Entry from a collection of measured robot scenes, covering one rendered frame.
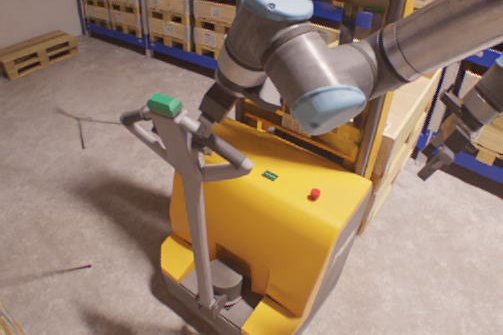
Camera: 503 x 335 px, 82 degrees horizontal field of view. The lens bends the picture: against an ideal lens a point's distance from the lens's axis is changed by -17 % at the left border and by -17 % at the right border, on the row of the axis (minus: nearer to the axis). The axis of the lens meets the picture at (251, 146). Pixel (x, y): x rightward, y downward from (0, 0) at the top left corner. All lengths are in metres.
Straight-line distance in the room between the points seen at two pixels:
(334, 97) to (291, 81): 0.06
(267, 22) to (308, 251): 1.00
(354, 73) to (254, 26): 0.14
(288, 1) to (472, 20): 0.23
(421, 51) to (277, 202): 0.96
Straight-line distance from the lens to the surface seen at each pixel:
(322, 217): 1.26
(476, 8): 0.43
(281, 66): 0.43
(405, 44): 0.47
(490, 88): 0.83
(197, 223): 1.12
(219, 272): 1.62
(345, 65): 0.44
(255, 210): 1.36
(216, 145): 0.78
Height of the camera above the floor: 1.79
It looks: 36 degrees down
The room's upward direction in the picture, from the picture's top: 2 degrees clockwise
